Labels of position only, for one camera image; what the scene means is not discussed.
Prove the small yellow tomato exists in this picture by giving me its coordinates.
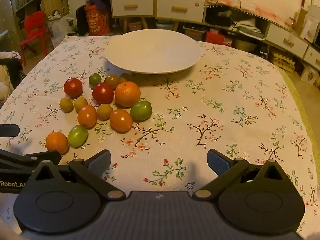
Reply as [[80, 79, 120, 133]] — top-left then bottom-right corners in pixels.
[[59, 97, 74, 113], [97, 103, 113, 120], [74, 97, 88, 113], [119, 73, 133, 84]]

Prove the white drawer wooden handle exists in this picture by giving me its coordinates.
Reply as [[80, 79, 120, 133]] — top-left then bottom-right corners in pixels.
[[111, 0, 154, 18], [265, 24, 309, 58], [305, 45, 320, 67], [157, 0, 205, 23]]

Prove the large orange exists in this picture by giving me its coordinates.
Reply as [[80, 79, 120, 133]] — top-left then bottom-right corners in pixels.
[[115, 81, 141, 107]]

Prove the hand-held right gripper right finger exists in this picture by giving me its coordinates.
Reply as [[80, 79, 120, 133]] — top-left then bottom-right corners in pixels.
[[193, 149, 294, 201]]

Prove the low wooden cabinet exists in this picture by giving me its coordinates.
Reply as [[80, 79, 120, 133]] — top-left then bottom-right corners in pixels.
[[205, 5, 320, 75]]

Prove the red tomato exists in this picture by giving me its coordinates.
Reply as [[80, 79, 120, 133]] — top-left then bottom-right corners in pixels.
[[92, 82, 114, 105], [63, 78, 83, 98]]

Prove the wooden shelf unit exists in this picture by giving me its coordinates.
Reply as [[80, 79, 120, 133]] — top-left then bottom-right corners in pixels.
[[15, 0, 69, 38]]

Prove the black jacket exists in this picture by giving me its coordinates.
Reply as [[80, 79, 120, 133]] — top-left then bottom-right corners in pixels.
[[0, 51, 24, 88]]

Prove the orange printed bag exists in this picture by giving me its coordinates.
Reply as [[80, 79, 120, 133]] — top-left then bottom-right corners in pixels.
[[84, 4, 110, 37]]

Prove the floral tablecloth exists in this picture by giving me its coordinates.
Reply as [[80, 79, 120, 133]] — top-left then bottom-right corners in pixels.
[[0, 35, 316, 240]]

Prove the patterned curtain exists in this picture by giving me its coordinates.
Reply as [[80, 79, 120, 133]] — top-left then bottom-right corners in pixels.
[[0, 0, 33, 53]]

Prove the yellow egg carton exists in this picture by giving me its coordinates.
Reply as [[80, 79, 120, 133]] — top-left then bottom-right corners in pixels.
[[271, 51, 297, 73]]

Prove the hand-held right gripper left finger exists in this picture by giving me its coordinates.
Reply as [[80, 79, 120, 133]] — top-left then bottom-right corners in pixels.
[[27, 149, 126, 201]]

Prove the red plastic chair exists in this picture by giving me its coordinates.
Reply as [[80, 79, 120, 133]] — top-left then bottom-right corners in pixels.
[[19, 11, 49, 67]]

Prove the pink cloth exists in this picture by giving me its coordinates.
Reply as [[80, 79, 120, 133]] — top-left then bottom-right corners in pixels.
[[190, 0, 288, 28]]

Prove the black cable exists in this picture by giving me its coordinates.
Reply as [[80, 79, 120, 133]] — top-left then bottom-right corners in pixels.
[[215, 0, 243, 30]]

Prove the black electronics box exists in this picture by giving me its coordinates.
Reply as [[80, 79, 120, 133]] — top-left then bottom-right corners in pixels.
[[205, 6, 240, 28]]

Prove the black flat board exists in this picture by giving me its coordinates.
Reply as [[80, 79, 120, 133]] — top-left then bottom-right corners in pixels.
[[76, 5, 88, 37]]

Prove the yellow green mat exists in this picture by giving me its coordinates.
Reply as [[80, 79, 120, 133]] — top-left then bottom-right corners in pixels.
[[277, 67, 320, 180]]

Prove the cream fleece blanket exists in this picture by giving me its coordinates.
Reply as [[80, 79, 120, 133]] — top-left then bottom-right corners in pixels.
[[0, 65, 14, 103]]

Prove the white shopping bag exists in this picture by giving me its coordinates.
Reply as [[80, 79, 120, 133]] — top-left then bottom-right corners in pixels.
[[47, 10, 75, 37]]

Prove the small orange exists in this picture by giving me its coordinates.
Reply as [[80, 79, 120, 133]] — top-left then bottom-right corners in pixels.
[[46, 132, 69, 154]]

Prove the olive brown tomato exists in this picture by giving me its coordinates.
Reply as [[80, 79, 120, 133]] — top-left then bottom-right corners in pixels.
[[104, 75, 120, 90]]

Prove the dark green tomato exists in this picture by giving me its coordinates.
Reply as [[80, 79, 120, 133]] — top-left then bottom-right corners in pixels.
[[88, 73, 102, 88]]

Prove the red box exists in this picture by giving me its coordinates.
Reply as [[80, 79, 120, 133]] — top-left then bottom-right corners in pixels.
[[205, 31, 233, 46]]

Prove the white ribbed plate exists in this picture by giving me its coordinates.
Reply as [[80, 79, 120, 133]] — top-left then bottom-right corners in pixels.
[[104, 29, 202, 75]]

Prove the orange tomato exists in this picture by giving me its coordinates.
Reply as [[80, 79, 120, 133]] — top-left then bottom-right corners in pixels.
[[110, 109, 133, 132], [77, 105, 97, 128]]

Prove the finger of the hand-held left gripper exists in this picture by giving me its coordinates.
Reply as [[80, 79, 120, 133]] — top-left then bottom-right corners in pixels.
[[0, 149, 61, 170], [0, 124, 20, 137]]

